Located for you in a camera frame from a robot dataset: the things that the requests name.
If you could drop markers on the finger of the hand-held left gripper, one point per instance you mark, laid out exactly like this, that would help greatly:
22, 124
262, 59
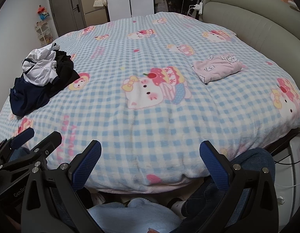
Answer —
51, 139
23, 134

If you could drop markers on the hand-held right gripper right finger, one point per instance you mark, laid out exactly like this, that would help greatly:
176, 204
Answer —
213, 165

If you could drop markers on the white charger plug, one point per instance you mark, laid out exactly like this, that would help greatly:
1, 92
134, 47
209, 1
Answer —
198, 7

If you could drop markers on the beige cabinet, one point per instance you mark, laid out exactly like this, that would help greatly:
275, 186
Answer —
91, 14

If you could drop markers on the white shelf rack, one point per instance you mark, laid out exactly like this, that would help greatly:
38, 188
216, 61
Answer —
43, 32

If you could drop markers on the grey door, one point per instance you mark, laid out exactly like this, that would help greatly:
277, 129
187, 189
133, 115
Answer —
65, 7

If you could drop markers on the blue checked printed blanket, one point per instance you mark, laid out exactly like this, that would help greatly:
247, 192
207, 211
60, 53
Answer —
140, 53

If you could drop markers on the navy garment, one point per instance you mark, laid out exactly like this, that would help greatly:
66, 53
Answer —
28, 99

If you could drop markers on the white shirt with navy trim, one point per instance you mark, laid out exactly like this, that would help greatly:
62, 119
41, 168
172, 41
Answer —
38, 72

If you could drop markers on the black garment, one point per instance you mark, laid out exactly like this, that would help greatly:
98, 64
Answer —
66, 70

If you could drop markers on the white handbag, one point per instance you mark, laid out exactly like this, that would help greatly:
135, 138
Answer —
99, 3

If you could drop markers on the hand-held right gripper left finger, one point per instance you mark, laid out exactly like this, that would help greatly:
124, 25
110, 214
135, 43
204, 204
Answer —
88, 165

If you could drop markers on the white appliance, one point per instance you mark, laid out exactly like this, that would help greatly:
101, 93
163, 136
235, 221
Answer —
293, 170

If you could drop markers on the red-haired doll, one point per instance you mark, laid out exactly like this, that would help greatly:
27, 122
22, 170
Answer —
43, 12

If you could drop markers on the pink folded printed garment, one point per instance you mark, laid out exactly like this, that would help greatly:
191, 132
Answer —
218, 69

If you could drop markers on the light blue fluffy cloth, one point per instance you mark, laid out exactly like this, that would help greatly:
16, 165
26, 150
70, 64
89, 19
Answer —
130, 218

